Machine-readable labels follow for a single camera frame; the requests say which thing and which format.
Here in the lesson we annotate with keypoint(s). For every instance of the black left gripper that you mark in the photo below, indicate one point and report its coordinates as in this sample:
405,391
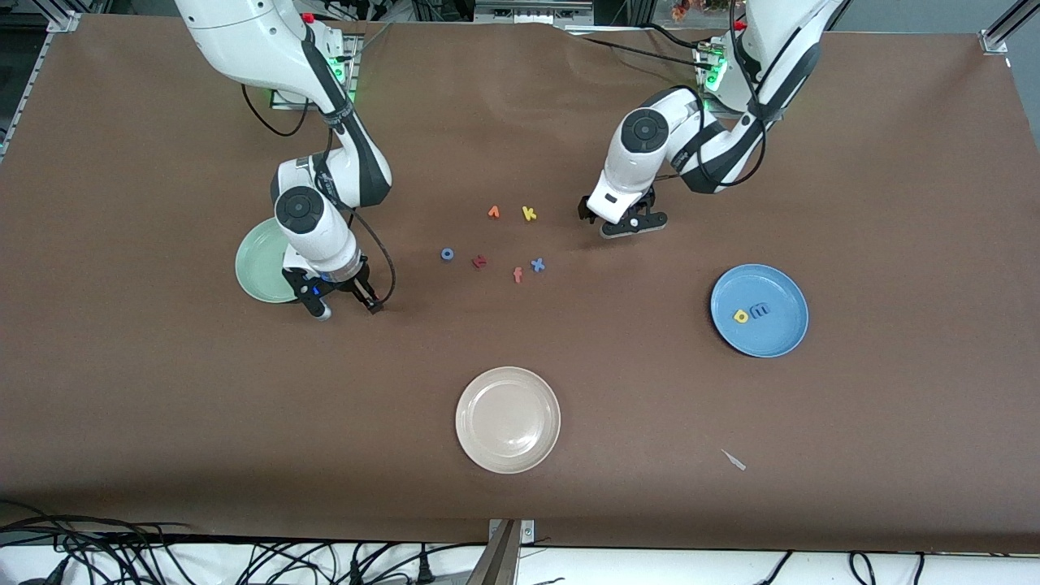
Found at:
583,208

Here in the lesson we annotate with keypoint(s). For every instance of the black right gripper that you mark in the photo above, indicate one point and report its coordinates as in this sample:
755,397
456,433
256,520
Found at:
355,283

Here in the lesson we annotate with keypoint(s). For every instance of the blue foam letter m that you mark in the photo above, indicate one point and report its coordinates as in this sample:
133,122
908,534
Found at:
760,309

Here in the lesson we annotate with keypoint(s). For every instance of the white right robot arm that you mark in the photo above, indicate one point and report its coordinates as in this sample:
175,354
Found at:
313,223

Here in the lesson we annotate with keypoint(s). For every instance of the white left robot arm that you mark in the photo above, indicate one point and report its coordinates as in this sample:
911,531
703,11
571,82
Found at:
642,134

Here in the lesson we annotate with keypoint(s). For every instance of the brown table cover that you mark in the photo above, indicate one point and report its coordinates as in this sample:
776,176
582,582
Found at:
520,122

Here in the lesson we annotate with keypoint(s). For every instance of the light green plate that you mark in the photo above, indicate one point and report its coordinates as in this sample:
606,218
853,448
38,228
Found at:
256,264

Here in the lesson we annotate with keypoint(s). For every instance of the beige plate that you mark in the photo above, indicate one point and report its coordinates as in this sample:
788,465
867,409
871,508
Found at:
508,419

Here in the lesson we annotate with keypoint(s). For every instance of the grey metal box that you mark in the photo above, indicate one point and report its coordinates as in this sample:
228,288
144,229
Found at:
532,10

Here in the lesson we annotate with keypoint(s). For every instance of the blue plate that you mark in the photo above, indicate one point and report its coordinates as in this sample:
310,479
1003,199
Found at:
772,333

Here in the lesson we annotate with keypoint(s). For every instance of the small grey paper scrap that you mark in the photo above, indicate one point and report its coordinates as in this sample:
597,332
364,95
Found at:
734,460

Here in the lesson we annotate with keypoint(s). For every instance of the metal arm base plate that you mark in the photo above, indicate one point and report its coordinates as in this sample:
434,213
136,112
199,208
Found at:
715,114
280,103

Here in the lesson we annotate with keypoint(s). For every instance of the aluminium frame profile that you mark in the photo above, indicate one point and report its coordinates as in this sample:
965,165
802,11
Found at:
65,16
1007,24

